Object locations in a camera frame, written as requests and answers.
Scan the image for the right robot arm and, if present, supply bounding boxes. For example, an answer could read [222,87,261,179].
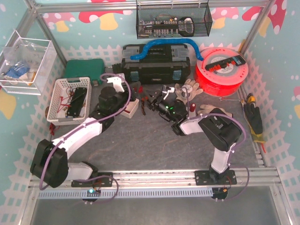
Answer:
[142,85,247,184]

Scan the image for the blue white gloves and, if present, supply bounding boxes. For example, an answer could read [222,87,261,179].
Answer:
[5,62,30,80]

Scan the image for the red spring in tray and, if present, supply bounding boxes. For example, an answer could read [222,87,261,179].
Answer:
[189,103,196,113]

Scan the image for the grey slotted cable duct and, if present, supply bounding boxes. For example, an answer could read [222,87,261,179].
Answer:
[38,187,213,200]

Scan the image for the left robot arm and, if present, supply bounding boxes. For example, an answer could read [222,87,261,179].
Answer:
[30,73,132,190]

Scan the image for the orange black pliers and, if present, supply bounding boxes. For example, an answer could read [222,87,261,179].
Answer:
[141,93,149,116]

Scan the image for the white perforated basket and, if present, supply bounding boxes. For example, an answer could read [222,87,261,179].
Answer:
[47,77,92,126]

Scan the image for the blue corrugated hose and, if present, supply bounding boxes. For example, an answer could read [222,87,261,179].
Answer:
[130,38,204,61]

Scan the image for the clear acrylic wall box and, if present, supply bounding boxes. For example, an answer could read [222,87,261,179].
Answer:
[0,31,57,96]

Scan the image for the beige work glove rear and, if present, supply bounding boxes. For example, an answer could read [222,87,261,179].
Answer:
[174,79,203,104]

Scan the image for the black rubber glove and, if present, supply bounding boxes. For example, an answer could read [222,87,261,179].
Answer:
[243,103,265,143]

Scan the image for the black wire mesh basket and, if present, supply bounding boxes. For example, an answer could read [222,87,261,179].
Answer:
[136,3,213,39]

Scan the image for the red filament spool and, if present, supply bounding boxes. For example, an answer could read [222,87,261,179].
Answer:
[194,47,248,97]

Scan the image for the beige work glove front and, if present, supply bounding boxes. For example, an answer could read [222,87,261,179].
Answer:
[197,104,233,117]

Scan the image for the black toolbox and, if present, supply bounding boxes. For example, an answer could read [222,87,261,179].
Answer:
[120,44,191,84]

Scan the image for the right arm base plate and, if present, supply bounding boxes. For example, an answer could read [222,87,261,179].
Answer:
[194,169,237,186]

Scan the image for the yellow handled tool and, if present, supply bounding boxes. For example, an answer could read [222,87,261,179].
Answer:
[245,93,256,104]

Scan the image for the black box in basket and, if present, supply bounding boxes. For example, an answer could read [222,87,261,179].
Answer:
[67,87,87,117]

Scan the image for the green plastic case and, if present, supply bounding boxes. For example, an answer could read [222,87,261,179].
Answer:
[63,58,105,85]

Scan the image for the white spring tray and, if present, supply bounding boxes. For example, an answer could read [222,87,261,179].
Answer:
[121,99,139,119]

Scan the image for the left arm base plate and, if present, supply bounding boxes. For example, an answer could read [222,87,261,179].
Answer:
[71,172,113,188]

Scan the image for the white peg base plate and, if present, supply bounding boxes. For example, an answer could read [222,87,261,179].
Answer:
[188,111,201,119]

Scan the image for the solder wire spool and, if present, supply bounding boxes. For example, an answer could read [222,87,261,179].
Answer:
[181,84,193,99]

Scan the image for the beige work glove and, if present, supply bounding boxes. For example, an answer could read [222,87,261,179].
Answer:
[197,104,233,117]
[174,79,203,104]

